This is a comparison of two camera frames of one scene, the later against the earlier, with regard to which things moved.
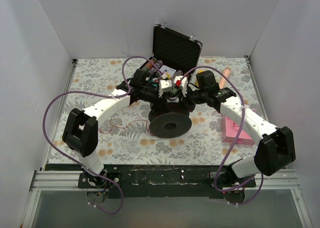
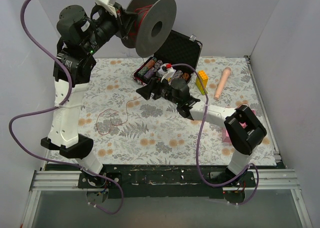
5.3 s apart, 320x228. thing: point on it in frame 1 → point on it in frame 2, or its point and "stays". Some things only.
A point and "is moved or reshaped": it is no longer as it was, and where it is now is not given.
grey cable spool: [170, 120] → [155, 24]
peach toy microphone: [223, 81] stays
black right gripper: [183, 96] → [155, 89]
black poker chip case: [173, 52] stays
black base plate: [150, 181] stays
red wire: [111, 122] is moved or reshaped
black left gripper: [162, 98] → [122, 22]
